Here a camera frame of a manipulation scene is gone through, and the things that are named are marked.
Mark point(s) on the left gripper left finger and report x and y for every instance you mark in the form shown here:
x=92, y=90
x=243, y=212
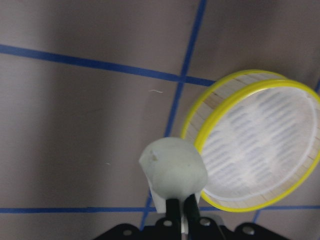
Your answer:
x=173, y=219

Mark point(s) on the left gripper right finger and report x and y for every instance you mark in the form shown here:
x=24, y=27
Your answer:
x=192, y=215

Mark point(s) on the white steamed bun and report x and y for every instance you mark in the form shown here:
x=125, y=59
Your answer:
x=174, y=169

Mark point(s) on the yellow bamboo steamer basket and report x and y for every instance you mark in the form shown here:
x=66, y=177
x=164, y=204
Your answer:
x=258, y=134

